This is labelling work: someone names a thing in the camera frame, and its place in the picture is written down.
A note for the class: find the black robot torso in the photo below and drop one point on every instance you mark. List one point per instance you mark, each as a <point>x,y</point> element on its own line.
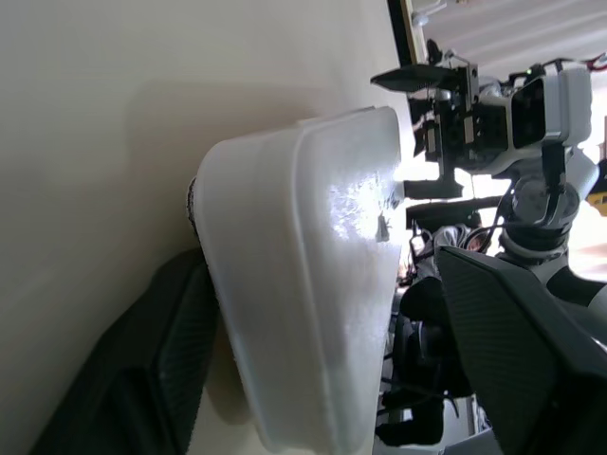
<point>427,332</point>

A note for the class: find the white translucent plastic box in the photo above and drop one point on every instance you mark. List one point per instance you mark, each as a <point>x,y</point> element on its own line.
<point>303,265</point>

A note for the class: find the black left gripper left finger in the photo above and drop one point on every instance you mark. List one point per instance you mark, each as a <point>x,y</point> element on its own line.
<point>156,341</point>

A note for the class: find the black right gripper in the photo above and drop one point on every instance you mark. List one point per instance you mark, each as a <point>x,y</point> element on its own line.
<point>488,128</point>

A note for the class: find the person in grey hoodie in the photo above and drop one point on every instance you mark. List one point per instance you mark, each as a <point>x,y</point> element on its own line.
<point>450,237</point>

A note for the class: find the wooden table edge trim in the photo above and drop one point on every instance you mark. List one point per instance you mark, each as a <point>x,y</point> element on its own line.
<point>408,33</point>

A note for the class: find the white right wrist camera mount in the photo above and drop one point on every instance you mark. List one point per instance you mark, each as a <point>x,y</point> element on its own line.
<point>571,104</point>

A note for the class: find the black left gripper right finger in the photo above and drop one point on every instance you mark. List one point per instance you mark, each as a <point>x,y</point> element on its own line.
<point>512,341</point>

